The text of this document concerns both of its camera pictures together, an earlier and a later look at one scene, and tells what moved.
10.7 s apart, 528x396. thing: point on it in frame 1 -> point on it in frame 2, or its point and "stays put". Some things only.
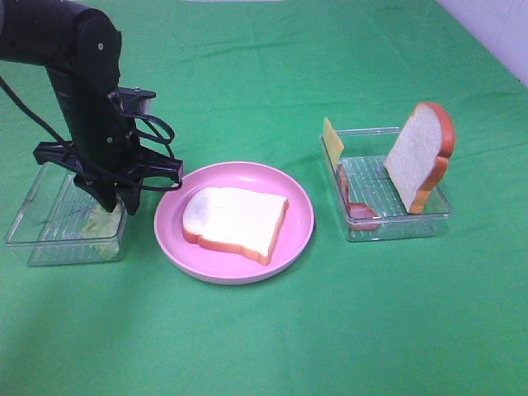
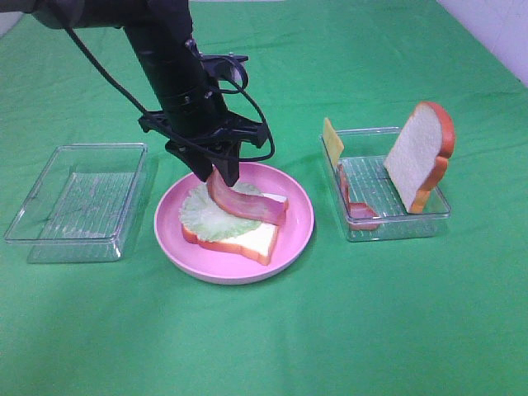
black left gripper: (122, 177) -> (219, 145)
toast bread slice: (417, 162) stays put
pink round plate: (219, 266) stays put
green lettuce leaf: (102, 229) -> (208, 221)
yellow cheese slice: (332, 141) stays put
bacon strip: (361, 217) stays put
